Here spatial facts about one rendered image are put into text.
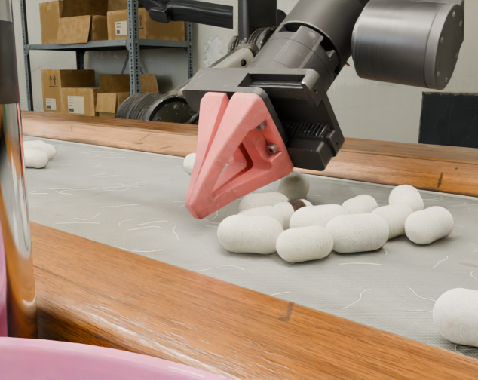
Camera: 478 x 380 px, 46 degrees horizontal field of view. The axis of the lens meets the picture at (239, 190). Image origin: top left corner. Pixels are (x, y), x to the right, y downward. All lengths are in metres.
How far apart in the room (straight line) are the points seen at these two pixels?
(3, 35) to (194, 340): 0.10
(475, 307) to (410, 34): 0.22
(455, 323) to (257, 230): 0.12
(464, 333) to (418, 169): 0.30
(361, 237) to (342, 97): 2.42
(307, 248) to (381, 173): 0.23
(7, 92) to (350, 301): 0.16
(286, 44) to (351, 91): 2.30
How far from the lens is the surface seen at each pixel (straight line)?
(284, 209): 0.35
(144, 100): 1.05
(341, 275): 0.28
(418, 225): 0.33
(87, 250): 0.24
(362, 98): 2.67
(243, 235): 0.30
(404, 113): 2.58
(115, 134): 0.76
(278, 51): 0.40
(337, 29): 0.42
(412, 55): 0.40
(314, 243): 0.29
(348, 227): 0.31
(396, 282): 0.28
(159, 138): 0.69
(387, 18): 0.41
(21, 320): 0.18
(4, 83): 0.17
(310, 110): 0.37
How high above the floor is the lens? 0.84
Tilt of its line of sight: 12 degrees down
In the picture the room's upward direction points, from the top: straight up
